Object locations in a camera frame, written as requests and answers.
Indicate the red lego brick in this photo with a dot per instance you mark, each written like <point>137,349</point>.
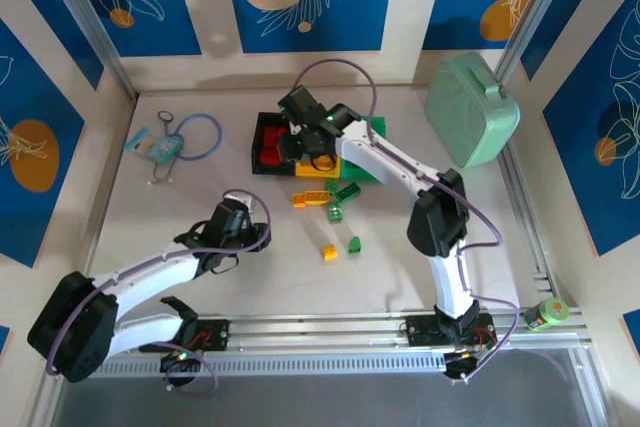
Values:
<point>272,135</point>
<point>270,156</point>

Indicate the small green lego brick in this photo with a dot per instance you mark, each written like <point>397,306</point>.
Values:
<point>332,185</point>

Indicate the long orange lego brick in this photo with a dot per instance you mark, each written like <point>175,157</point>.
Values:
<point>316,195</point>

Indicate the small orange lego brick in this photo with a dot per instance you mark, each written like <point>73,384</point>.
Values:
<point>299,201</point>

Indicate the dark green lego brick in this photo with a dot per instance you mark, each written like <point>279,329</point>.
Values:
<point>348,192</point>

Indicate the small yellow lego brick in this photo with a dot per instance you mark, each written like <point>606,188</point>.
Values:
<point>328,252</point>

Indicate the green printed lego brick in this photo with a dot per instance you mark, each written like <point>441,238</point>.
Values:
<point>335,212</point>

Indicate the green sloped lego brick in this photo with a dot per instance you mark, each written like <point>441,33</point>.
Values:
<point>354,245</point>

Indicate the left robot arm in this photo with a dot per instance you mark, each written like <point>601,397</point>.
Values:
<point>150,272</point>

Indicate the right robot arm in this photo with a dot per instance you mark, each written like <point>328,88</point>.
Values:
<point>440,217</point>

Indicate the black plastic bin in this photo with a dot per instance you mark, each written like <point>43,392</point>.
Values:
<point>270,171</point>

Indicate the yellow plastic bin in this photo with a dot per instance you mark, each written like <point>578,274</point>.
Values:
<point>310,171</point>

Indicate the green plastic bin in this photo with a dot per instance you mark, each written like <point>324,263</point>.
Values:
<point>378,125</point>

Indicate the blue white card packet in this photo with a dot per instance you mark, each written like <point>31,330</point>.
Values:
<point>150,144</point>

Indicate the blue stethoscope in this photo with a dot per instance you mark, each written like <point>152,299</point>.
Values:
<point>165,116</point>

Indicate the black left connector board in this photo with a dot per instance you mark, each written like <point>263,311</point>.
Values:
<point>172,364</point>

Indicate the black connector board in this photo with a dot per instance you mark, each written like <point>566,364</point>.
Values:
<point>457,369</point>
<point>172,364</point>

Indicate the mint green carry case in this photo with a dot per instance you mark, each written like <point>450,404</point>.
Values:
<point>465,107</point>

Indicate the black right connector board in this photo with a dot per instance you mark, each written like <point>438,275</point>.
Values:
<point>457,369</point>

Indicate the green tape roll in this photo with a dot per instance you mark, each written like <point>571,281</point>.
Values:
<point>552,311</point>

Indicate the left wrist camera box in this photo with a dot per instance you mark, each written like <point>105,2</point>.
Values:
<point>229,219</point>

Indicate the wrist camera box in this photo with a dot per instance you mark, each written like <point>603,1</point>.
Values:
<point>300,104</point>
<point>229,219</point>

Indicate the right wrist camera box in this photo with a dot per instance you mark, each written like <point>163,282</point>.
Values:
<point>300,104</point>

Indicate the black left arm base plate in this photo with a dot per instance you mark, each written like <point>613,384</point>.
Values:
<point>217,334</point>

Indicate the aluminium frame rail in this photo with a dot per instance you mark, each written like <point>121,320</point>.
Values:
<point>310,332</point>

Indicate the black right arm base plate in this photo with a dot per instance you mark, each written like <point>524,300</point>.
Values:
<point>417,332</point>

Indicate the aluminium frame post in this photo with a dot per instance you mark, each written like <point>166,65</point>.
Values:
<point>85,7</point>
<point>535,7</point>

